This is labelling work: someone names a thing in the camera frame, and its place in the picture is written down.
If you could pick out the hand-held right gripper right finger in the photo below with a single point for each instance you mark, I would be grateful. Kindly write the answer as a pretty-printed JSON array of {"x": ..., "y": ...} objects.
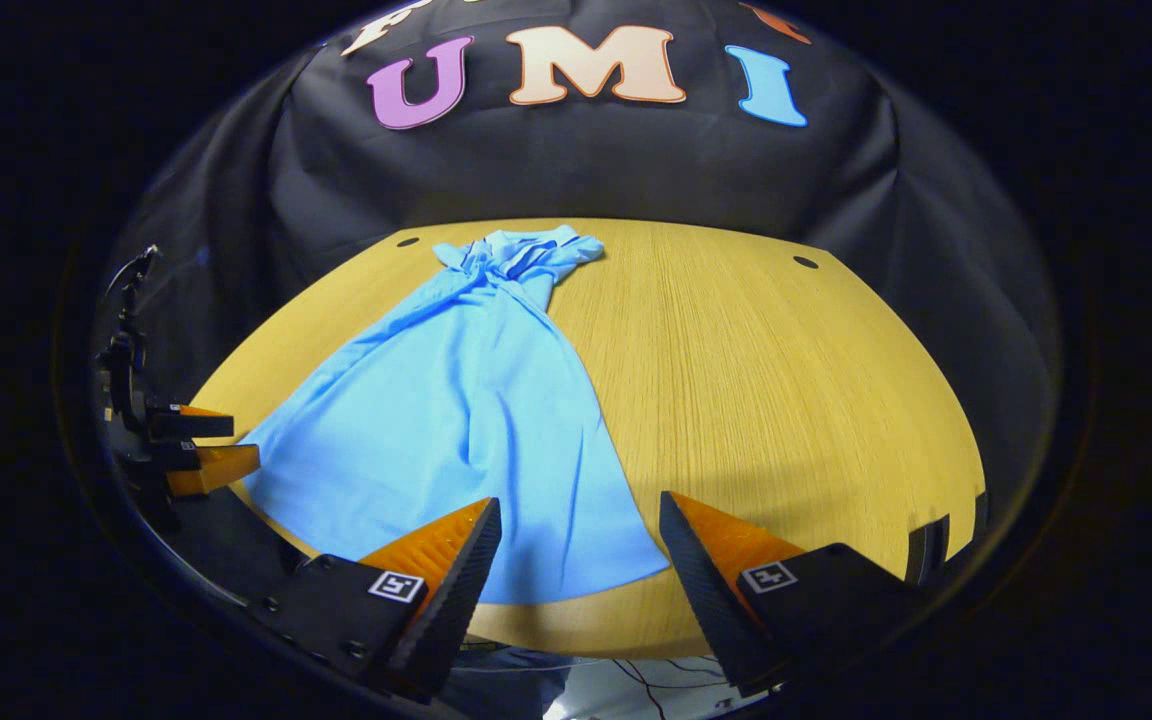
[{"x": 701, "y": 600}]

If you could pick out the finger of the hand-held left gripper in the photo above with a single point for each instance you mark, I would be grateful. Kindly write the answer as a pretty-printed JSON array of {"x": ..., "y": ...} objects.
[
  {"x": 191, "y": 424},
  {"x": 221, "y": 465}
]

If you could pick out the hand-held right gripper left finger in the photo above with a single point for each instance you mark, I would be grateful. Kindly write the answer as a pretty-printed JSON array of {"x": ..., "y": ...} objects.
[{"x": 461, "y": 600}]

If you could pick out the light blue T-shirt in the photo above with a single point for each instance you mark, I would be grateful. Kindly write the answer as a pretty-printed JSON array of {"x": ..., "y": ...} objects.
[{"x": 436, "y": 430}]

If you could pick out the person's dark trousers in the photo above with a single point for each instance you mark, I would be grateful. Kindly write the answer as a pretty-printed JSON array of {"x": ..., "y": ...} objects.
[{"x": 511, "y": 682}]

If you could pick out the black backdrop cloth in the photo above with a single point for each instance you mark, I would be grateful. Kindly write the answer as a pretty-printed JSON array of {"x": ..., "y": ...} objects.
[{"x": 586, "y": 160}]

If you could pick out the black upright post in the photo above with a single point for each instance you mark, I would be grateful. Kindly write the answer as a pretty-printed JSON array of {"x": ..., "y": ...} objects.
[
  {"x": 931, "y": 550},
  {"x": 981, "y": 515}
]

